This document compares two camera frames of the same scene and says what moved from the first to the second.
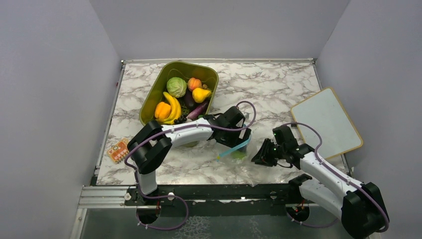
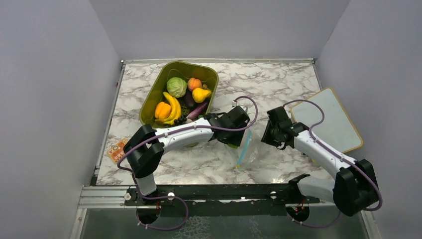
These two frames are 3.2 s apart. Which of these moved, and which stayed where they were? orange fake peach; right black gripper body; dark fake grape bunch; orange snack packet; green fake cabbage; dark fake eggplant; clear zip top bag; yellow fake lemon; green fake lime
Moved: green fake lime; right black gripper body; clear zip top bag
Stayed: yellow fake lemon; orange fake peach; dark fake grape bunch; green fake cabbage; dark fake eggplant; orange snack packet
